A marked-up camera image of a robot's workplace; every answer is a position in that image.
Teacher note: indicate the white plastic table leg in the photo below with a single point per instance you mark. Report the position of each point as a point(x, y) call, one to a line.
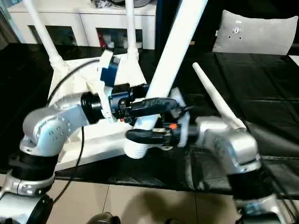
point(172, 51)
point(217, 93)
point(131, 30)
point(44, 35)

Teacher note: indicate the grey cushion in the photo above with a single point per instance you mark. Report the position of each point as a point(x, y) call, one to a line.
point(254, 32)

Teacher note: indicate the black mat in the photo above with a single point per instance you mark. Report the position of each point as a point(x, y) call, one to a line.
point(257, 81)

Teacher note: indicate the white cabinet with glass doors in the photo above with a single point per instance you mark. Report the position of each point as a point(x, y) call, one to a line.
point(70, 21)

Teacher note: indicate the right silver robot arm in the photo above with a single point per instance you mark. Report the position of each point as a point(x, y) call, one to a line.
point(233, 144)

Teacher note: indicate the red item behind glass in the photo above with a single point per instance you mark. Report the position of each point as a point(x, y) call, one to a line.
point(101, 39)

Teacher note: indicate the white plastic table top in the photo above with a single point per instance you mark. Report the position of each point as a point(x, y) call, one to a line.
point(105, 142)

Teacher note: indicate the beige curtain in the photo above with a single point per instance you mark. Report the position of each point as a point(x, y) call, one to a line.
point(7, 32)

